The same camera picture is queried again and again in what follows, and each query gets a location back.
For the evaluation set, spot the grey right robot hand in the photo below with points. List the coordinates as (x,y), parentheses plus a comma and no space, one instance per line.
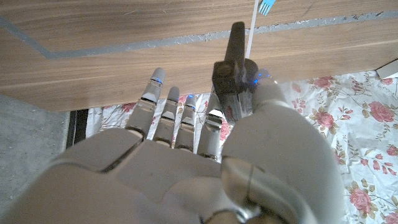
(155,180)

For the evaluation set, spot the black spray nozzle white tube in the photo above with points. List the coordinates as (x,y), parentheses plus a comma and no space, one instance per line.
(231,81)

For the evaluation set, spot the blue fork-like object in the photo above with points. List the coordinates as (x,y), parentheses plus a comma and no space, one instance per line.
(266,6)

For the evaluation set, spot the floral backdrop cloth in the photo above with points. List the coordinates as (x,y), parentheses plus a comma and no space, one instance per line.
(357,124)

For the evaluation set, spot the white power strip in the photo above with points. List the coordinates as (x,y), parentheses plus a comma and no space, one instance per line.
(388,69)

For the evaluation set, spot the black backdrop frame pole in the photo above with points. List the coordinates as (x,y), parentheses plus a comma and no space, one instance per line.
(77,127)

